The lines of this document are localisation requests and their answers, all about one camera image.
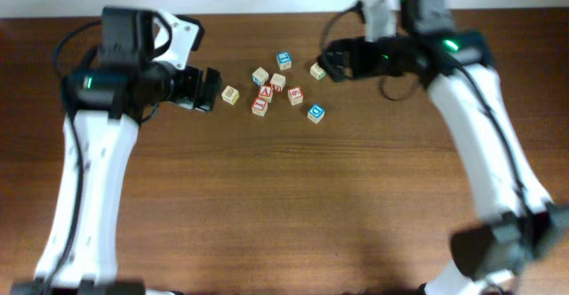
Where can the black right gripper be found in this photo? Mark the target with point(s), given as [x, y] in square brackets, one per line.
[348, 59]

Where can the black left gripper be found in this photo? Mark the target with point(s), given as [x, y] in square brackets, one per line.
[188, 84]

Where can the red letter I block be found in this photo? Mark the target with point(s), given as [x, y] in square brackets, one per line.
[259, 106]

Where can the blue letter D block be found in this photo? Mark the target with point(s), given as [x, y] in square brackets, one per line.
[316, 113]

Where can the red number 9 block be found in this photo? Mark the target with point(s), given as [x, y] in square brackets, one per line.
[295, 95]

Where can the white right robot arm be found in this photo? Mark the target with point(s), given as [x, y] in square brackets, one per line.
[519, 222]

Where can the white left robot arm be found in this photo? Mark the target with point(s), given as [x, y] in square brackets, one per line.
[140, 63]

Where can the plain wooden block near left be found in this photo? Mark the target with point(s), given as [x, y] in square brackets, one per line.
[230, 95]

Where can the wooden block green print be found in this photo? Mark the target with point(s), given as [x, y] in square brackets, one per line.
[317, 72]

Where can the wooden block blue side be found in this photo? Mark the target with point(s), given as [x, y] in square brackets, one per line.
[260, 76]

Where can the red letter A block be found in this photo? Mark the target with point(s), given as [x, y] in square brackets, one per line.
[266, 93]

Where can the wooden block red side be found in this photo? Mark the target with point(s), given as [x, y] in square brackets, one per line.
[277, 82]

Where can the blue top wooden block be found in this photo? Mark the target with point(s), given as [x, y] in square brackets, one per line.
[284, 60]

